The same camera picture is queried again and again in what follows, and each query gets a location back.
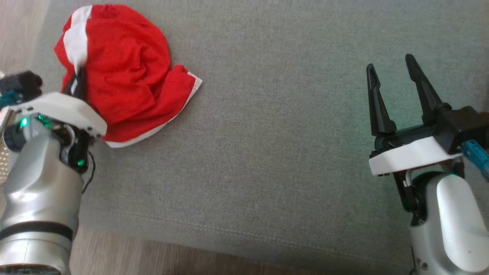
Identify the red mesh shorts white stripe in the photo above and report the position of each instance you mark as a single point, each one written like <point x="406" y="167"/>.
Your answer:
<point x="126" y="84"/>

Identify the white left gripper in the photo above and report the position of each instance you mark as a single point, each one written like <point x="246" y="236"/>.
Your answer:
<point x="65" y="109"/>

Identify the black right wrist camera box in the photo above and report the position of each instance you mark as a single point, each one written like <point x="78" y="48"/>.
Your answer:
<point x="462" y="128"/>

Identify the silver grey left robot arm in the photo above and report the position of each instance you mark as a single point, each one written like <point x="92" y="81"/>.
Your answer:
<point x="38" y="198"/>

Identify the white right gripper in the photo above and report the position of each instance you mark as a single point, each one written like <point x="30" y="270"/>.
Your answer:
<point x="408" y="156"/>

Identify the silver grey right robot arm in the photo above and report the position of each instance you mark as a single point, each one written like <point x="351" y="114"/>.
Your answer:
<point x="450" y="229"/>

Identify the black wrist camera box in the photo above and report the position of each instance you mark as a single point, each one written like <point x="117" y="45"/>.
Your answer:
<point x="462" y="128"/>
<point x="23" y="84"/>

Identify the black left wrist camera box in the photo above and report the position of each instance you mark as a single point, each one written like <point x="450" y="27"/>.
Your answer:
<point x="23" y="84"/>

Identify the grey fabric sofa seat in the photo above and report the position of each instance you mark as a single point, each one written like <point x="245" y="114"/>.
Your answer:
<point x="267" y="133"/>

